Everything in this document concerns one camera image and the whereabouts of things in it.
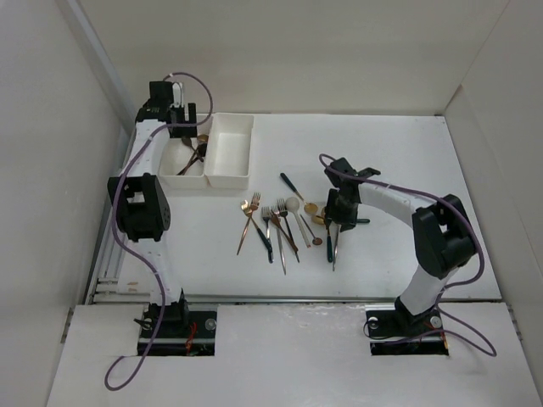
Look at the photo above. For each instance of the rose gold fork left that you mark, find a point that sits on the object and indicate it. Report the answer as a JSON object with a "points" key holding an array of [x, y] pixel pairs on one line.
{"points": [[246, 208]]}

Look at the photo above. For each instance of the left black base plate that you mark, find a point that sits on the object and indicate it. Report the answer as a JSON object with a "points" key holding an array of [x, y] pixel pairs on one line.
{"points": [[197, 338]]}

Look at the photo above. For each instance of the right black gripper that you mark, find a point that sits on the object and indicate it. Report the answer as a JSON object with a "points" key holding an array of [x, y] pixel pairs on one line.
{"points": [[348, 221]]}

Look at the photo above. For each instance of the left white plastic bin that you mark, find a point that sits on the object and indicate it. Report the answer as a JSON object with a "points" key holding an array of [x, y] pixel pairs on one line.
{"points": [[174, 158]]}

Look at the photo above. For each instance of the white plastic bin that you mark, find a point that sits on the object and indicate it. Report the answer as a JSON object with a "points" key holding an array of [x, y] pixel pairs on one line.
{"points": [[227, 162], [174, 158]]}

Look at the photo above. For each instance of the green handled silver fork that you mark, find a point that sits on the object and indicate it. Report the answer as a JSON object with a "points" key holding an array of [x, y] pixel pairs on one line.
{"points": [[266, 216]]}

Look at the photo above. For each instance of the black fork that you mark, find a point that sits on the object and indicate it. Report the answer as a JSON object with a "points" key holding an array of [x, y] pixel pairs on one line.
{"points": [[283, 213]]}

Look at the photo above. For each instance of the silver spoon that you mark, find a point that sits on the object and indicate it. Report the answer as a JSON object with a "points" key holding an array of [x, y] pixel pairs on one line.
{"points": [[335, 247]]}

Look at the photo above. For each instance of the silver fork long handle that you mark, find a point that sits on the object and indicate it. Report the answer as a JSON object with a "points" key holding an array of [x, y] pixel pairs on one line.
{"points": [[280, 246]]}

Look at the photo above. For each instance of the white ceramic spoon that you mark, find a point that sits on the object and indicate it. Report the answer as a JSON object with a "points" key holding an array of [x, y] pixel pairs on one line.
{"points": [[292, 204]]}

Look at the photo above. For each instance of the brown wooden spoon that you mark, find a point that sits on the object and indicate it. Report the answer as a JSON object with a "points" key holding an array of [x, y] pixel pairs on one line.
{"points": [[202, 150]]}

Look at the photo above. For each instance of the right white plastic bin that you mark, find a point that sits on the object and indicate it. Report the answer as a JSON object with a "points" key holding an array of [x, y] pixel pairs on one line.
{"points": [[227, 162]]}

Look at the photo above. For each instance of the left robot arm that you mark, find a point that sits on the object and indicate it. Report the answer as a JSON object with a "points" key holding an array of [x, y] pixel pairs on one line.
{"points": [[142, 212]]}

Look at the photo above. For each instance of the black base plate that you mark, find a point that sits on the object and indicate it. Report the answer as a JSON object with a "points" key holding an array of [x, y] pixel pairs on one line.
{"points": [[197, 338], [390, 337]]}

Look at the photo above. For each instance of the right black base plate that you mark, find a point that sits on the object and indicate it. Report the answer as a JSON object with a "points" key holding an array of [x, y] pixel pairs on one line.
{"points": [[390, 337]]}

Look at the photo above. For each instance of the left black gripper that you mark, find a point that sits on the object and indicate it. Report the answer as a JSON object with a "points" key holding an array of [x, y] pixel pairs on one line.
{"points": [[181, 112]]}

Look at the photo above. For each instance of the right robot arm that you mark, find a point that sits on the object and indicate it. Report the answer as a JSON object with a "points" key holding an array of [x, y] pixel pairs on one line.
{"points": [[442, 233]]}

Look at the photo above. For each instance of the small copper spoon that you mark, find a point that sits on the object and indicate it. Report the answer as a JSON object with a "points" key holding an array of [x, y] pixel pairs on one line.
{"points": [[316, 241]]}

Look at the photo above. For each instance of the copper fork diagonal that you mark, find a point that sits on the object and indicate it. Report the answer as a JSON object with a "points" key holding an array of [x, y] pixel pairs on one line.
{"points": [[283, 233]]}

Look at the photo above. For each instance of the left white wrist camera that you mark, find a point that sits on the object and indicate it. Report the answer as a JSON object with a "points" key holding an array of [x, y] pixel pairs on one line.
{"points": [[178, 95]]}

